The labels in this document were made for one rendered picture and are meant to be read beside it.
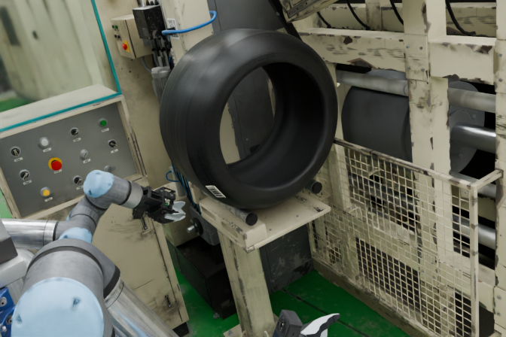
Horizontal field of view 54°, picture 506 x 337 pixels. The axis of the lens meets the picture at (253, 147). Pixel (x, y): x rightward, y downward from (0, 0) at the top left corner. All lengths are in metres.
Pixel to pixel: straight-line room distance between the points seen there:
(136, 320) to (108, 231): 1.32
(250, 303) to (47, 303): 1.67
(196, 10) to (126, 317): 1.20
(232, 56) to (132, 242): 1.12
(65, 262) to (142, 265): 1.59
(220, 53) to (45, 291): 0.96
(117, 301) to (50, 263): 0.17
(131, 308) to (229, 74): 0.78
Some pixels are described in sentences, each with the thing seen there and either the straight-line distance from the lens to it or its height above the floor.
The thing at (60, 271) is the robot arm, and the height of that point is 1.36.
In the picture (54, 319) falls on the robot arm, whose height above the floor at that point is 1.33.
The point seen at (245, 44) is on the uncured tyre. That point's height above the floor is 1.47.
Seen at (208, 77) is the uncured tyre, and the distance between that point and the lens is 1.46.
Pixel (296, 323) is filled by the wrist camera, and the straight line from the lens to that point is 0.88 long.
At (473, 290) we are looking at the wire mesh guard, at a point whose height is 0.63.
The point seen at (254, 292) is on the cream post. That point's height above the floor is 0.31.
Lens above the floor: 1.73
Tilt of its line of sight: 22 degrees down
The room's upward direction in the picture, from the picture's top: 11 degrees counter-clockwise
